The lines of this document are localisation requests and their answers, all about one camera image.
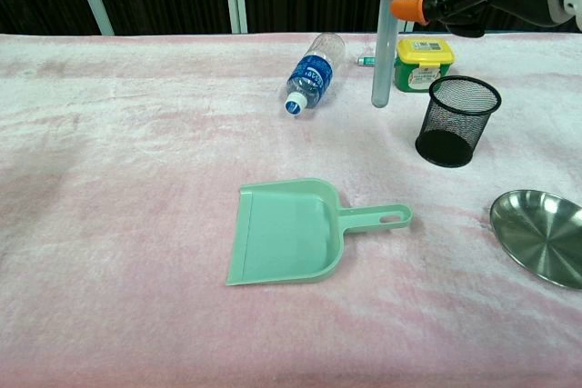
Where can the clear test tube white cap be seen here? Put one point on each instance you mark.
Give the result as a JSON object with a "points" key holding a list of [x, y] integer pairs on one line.
{"points": [[384, 52]]}

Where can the pink plush table cloth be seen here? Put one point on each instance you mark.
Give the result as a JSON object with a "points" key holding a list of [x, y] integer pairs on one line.
{"points": [[136, 179]]}

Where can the green marker pen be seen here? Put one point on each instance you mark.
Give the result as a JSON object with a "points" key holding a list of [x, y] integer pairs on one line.
{"points": [[366, 61]]}

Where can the stainless steel round dish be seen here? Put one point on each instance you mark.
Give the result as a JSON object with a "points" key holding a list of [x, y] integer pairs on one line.
{"points": [[541, 233]]}

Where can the clear bottle blue label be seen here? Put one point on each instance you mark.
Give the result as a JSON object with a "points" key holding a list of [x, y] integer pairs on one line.
{"points": [[311, 72]]}

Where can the black mesh pen holder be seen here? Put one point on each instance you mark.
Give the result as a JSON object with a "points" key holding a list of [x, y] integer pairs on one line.
{"points": [[454, 152]]}

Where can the green tub yellow lid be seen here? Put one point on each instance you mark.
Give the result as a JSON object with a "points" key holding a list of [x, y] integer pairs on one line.
{"points": [[423, 54]]}

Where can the mint green plastic dustpan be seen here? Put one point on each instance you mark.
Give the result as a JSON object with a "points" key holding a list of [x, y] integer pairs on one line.
{"points": [[286, 233]]}

